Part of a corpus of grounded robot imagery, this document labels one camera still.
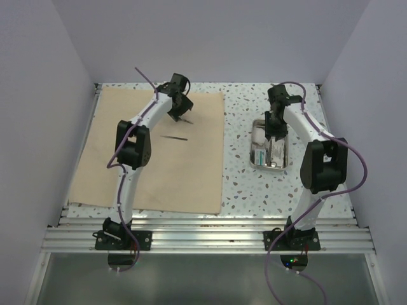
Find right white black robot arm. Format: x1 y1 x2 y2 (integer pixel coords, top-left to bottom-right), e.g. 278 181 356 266
265 85 348 251

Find green white sachet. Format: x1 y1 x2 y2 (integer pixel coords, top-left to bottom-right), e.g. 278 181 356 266
253 149 267 166

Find white gauze pad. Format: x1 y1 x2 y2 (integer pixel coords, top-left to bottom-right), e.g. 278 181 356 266
252 126 266 146

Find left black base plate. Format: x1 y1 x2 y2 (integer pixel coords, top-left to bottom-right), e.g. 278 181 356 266
92 230 153 251

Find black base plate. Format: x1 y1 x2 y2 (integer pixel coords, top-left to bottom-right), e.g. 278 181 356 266
92 230 153 251
263 228 321 252

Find aluminium rail frame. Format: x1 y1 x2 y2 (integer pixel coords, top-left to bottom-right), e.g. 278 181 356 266
26 83 390 304

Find short steel tweezers top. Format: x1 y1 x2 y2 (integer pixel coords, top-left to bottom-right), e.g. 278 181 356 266
179 118 193 125

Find white printed sachet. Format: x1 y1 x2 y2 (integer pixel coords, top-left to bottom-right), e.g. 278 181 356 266
269 137 286 164

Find beige cloth mat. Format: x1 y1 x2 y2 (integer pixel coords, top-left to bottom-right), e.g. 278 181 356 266
69 87 224 214

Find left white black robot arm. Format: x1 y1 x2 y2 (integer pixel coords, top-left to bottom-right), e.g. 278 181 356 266
102 73 193 250

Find steel surgical scissors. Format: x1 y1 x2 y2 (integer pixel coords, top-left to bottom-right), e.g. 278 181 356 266
265 159 284 168

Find stainless steel tray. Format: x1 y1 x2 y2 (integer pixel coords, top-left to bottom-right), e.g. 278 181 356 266
249 119 289 171

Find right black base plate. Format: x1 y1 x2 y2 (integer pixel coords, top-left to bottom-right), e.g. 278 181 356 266
263 228 321 252

